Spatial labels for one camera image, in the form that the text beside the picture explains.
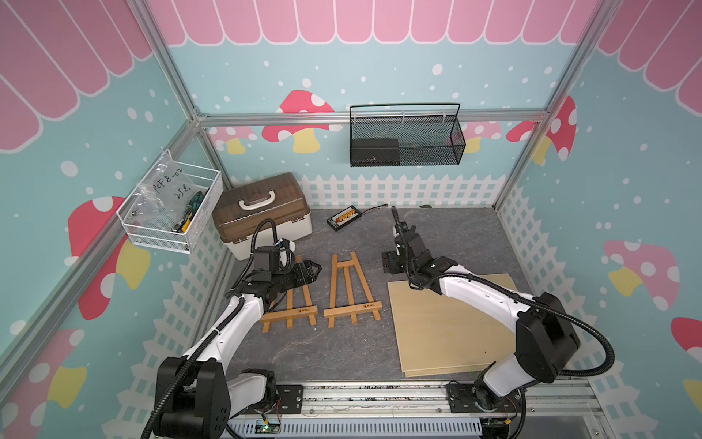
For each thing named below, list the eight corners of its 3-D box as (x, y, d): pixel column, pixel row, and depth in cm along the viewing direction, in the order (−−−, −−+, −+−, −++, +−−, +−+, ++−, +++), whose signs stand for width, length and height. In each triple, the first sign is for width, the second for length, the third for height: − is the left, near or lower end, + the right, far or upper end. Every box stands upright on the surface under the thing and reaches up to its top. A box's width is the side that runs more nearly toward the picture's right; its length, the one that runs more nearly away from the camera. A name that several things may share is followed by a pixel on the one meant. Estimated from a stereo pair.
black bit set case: (336, 231, 115) (335, 228, 113) (326, 222, 118) (326, 219, 117) (361, 216, 121) (361, 212, 119) (351, 207, 124) (351, 204, 122)
